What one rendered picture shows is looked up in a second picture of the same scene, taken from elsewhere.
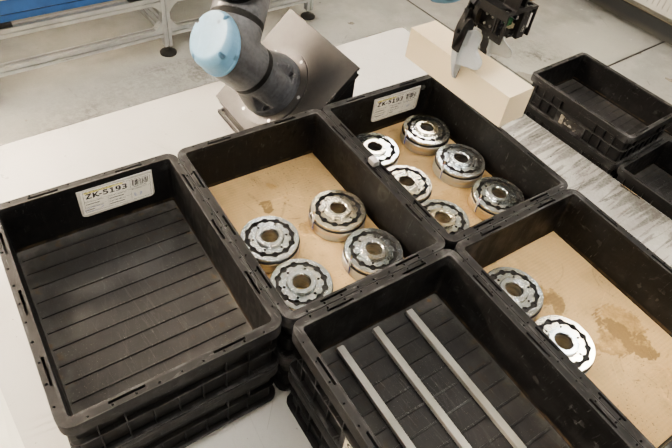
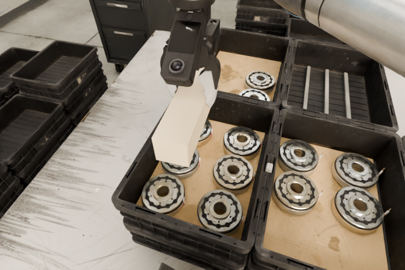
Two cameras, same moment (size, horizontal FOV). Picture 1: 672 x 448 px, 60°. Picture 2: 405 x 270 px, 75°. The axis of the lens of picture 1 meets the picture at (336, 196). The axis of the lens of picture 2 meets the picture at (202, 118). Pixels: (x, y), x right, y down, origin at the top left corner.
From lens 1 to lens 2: 1.12 m
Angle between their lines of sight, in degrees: 76
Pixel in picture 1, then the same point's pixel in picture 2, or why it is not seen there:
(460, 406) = (314, 99)
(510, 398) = (293, 90)
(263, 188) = (326, 262)
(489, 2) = (214, 30)
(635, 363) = (236, 68)
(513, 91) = not seen: hidden behind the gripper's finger
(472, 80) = not seen: hidden behind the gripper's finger
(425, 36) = (191, 129)
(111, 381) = not seen: outside the picture
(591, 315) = (228, 82)
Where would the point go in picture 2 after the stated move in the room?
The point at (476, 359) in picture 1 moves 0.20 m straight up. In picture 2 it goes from (291, 103) to (308, 52)
